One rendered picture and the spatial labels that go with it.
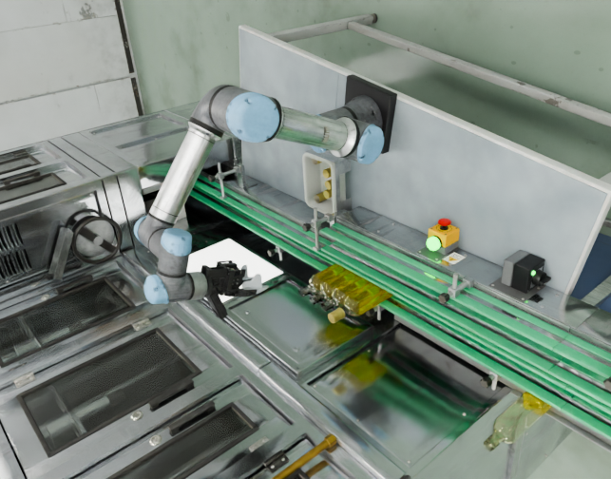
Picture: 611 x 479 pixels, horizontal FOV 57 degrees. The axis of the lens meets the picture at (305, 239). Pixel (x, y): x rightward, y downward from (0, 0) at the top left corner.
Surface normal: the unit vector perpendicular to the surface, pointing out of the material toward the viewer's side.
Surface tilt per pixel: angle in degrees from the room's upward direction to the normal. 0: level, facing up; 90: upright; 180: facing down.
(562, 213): 0
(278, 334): 90
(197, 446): 90
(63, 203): 90
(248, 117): 82
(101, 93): 90
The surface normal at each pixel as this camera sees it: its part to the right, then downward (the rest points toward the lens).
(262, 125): 0.51, 0.36
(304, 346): -0.06, -0.87
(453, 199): -0.76, 0.36
